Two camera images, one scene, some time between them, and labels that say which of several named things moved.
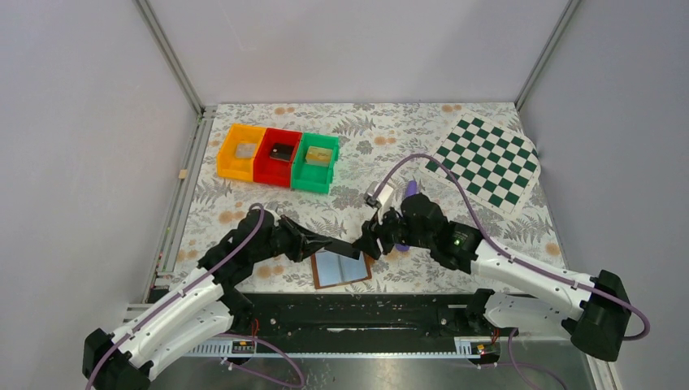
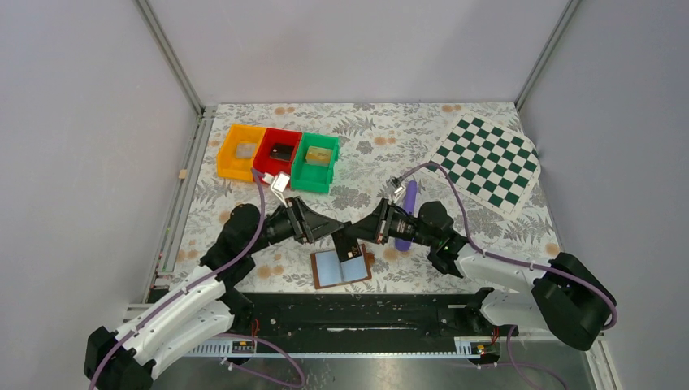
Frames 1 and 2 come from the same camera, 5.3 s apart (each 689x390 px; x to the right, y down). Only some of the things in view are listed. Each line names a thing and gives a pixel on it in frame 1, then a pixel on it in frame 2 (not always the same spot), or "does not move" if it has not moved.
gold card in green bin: (318, 156) does not move
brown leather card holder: (331, 269) does not move
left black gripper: (303, 240) -> (308, 226)
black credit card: (282, 152) does not move
